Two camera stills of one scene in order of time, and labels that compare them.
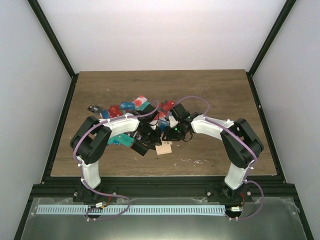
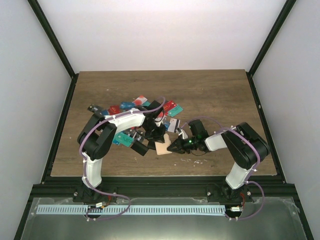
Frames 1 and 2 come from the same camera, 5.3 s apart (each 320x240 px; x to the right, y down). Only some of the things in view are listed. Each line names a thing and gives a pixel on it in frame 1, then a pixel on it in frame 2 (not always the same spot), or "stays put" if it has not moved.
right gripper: x=170 y=136 → x=180 y=149
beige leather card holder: x=165 y=148 stays put
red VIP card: x=114 y=111 stays put
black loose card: x=139 y=147 stays put
